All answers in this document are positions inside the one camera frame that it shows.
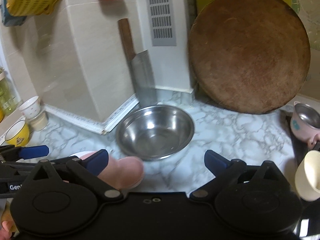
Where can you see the stainless steel mixing bowl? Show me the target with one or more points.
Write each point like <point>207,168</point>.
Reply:
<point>155,132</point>

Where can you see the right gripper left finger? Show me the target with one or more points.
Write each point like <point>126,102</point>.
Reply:
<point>88,171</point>

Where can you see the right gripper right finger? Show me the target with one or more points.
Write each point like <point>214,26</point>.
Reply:
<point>226,172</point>

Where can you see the pink steel-lined handled bowl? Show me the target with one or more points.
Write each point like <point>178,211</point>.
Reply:
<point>304,124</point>

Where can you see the person's left hand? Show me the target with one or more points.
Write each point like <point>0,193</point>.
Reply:
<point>8,226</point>

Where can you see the clear container with grains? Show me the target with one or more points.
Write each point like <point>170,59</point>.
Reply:
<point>39,122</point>

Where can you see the cream plastic bowl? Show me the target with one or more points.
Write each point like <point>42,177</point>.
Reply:
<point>307,177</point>

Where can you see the cleaver with wooden handle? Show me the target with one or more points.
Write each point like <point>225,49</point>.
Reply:
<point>139,66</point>

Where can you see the white floral ceramic bowl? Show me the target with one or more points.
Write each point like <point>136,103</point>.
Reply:
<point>30,108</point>

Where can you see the black gas stove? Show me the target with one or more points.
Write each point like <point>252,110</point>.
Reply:
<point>308,224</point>

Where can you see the green glass jar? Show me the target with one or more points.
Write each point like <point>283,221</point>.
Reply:
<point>8,99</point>

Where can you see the round wooden cutting board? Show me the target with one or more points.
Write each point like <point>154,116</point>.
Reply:
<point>249,56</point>

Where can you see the yellow ceramic bowl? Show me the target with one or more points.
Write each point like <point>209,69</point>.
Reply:
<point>18,134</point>

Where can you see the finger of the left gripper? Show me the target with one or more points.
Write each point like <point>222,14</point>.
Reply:
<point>42,170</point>
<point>12,153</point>

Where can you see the pink bear-shaped plate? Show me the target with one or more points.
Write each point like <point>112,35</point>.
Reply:
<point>123,174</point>

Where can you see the grey vent grille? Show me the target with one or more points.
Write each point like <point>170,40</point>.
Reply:
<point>162,24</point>

